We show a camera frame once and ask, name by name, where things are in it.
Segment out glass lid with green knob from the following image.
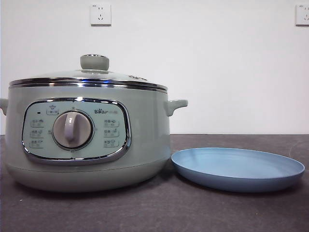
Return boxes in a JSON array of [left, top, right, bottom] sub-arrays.
[[9, 54, 168, 88]]

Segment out pale green electric steamer pot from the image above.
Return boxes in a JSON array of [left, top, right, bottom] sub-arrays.
[[0, 83, 189, 193]]

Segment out blue round plate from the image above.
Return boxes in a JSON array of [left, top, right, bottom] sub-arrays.
[[170, 147, 306, 193]]

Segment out white wall socket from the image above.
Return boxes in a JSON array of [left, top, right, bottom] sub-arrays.
[[90, 3, 112, 27], [295, 4, 309, 27]]

